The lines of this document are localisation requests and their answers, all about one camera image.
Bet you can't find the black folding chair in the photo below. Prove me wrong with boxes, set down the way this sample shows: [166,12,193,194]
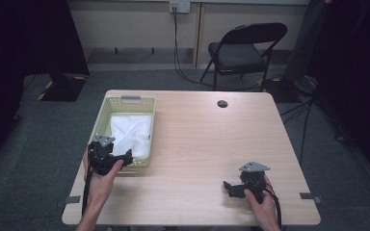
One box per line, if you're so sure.
[199,22,288,92]

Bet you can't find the person's right hand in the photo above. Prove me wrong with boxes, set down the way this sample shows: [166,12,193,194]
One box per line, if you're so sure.
[244,175,278,225]

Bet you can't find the white wall socket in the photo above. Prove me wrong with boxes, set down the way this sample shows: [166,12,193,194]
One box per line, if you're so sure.
[169,0,191,14]

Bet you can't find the black stand base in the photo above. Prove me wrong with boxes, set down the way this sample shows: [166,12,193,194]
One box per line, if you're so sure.
[38,71,88,103]
[258,76,303,104]

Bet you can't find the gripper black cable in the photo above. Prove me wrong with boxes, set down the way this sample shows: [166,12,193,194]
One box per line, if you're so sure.
[81,167,94,217]
[264,182,283,231]

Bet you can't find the black tripod legs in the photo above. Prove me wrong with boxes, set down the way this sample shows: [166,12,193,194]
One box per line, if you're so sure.
[278,95,319,167]

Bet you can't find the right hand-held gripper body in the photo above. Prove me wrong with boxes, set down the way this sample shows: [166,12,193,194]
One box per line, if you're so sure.
[238,161,271,204]

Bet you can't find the wooden wall post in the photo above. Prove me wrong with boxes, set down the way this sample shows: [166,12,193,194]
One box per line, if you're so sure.
[192,2,205,69]

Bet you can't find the grey tape strip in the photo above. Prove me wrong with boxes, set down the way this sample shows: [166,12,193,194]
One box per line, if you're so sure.
[56,195,81,208]
[299,192,322,205]

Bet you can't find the black curtain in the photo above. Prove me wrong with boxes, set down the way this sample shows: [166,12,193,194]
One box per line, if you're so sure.
[0,0,91,171]
[282,0,370,189]

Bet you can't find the pale yellow plastic basket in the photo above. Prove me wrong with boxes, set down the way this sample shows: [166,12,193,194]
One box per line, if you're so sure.
[88,94,157,168]

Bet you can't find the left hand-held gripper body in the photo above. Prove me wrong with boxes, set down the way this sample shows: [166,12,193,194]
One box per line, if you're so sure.
[87,133,125,176]

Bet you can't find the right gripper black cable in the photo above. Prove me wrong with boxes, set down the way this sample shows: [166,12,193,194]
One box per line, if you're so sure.
[264,182,283,231]

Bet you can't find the white towel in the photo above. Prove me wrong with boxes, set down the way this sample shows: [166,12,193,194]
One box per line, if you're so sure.
[110,115,153,158]

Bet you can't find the person's left hand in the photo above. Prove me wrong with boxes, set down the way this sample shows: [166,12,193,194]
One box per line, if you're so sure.
[83,150,125,206]

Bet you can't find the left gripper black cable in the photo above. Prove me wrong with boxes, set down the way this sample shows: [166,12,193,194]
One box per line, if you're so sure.
[81,167,94,217]

